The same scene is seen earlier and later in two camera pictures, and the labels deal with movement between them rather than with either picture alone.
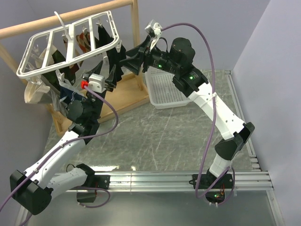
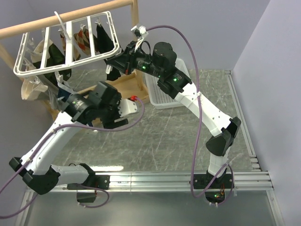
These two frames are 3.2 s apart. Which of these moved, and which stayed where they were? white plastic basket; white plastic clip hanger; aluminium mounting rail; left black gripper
Moved: left black gripper; white plastic clip hanger
Stayed: white plastic basket; aluminium mounting rail
